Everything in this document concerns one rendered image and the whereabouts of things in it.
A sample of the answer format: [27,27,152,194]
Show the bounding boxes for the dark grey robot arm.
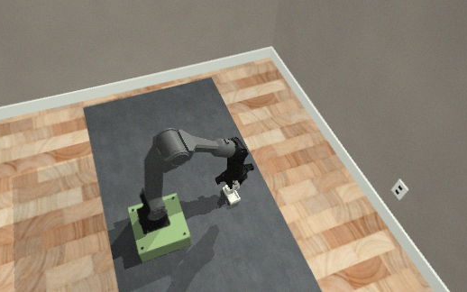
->
[136,128,249,234]

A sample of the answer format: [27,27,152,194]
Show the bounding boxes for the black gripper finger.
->
[225,181,234,189]
[238,174,248,185]

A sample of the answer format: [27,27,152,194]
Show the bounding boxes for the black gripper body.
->
[215,163,254,185]

